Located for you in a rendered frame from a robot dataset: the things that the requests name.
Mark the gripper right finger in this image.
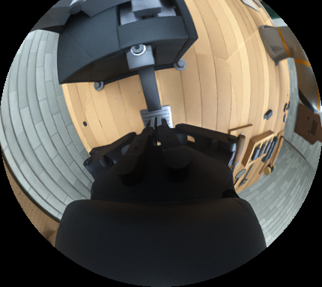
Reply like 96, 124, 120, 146
155, 116, 240, 181

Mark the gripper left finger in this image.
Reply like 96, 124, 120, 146
83, 116, 157, 184

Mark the grey mould block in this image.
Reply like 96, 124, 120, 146
118, 0, 183, 26

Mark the wooden compartment box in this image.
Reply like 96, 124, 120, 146
241, 129, 285, 168

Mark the grey lever with ribbed grip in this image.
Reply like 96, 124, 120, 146
125, 43, 175, 130

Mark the brown wooden cupboard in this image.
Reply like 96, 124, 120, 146
294, 102, 322, 145

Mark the tan pegboard panel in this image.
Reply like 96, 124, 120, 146
1, 156, 61, 247

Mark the wooden handled file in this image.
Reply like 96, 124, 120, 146
230, 133, 246, 169

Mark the green wall board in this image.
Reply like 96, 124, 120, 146
260, 0, 282, 20

